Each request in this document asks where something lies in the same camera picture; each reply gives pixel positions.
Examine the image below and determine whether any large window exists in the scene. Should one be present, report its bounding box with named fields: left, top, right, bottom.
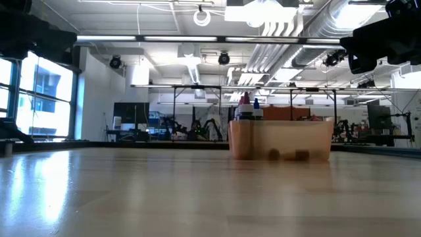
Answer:
left=0, top=55, right=80, bottom=141

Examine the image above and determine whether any large dark bottle red tip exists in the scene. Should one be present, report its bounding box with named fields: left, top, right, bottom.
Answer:
left=237, top=92, right=255, bottom=121

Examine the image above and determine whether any small black hanging camera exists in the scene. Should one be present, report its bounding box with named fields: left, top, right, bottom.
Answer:
left=357, top=78, right=378, bottom=90

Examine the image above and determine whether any white ceiling light fixture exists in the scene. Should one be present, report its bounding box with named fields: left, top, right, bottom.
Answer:
left=224, top=0, right=305, bottom=38

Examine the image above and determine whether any orange translucent plastic bin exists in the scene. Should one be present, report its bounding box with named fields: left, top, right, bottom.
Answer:
left=227, top=118, right=335, bottom=162

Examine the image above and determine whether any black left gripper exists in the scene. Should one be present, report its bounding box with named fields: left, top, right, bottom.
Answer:
left=0, top=0, right=78, bottom=65

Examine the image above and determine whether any white cable coil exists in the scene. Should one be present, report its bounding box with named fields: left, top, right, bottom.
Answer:
left=193, top=5, right=212, bottom=28

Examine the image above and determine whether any black background screen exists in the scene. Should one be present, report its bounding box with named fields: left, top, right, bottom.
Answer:
left=113, top=101, right=151, bottom=125

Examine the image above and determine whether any dark background monitor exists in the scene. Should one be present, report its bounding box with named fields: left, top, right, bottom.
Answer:
left=367, top=104, right=393, bottom=132

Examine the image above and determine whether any white ceiling vent unit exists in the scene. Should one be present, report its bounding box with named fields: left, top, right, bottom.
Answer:
left=399, top=64, right=421, bottom=78

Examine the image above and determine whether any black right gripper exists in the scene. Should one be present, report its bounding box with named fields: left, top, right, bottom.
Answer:
left=340, top=16, right=421, bottom=75

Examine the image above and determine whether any orange partition panel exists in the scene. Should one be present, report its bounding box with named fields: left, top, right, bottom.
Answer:
left=261, top=105, right=312, bottom=121

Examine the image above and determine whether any black background stand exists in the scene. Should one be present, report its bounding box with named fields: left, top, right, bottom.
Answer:
left=360, top=111, right=414, bottom=148

